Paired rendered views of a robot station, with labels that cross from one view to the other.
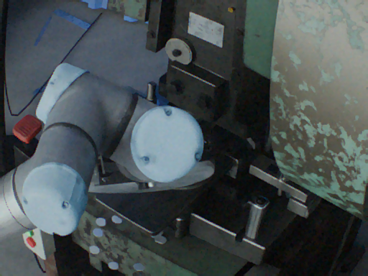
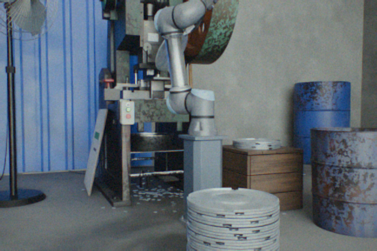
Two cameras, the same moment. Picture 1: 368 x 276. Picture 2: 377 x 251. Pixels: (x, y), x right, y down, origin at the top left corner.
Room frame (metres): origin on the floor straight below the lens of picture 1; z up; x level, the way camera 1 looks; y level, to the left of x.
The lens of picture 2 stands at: (-0.30, 1.86, 0.57)
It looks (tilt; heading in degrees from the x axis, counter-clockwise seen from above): 3 degrees down; 305
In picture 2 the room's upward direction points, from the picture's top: straight up
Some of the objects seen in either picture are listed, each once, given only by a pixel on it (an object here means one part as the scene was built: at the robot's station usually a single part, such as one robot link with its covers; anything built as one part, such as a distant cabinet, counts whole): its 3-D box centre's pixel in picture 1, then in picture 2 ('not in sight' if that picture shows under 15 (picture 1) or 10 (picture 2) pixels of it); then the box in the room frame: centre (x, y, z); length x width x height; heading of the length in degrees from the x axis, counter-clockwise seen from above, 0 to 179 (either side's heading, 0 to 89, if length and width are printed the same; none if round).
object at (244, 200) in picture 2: not in sight; (232, 198); (0.23, 0.84, 0.29); 0.29 x 0.29 x 0.01
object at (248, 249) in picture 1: (214, 170); (149, 96); (1.36, -0.06, 0.68); 0.45 x 0.30 x 0.06; 58
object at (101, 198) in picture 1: (162, 203); (157, 88); (1.21, 0.03, 0.72); 0.25 x 0.14 x 0.14; 148
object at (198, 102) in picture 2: not in sight; (201, 102); (0.68, 0.33, 0.62); 0.13 x 0.12 x 0.14; 174
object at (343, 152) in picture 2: not in sight; (353, 177); (0.05, -0.09, 0.24); 0.42 x 0.42 x 0.48
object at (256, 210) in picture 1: (256, 216); not in sight; (1.16, -0.15, 0.75); 0.03 x 0.03 x 0.10; 58
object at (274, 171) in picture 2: not in sight; (255, 175); (0.61, -0.19, 0.18); 0.40 x 0.38 x 0.35; 148
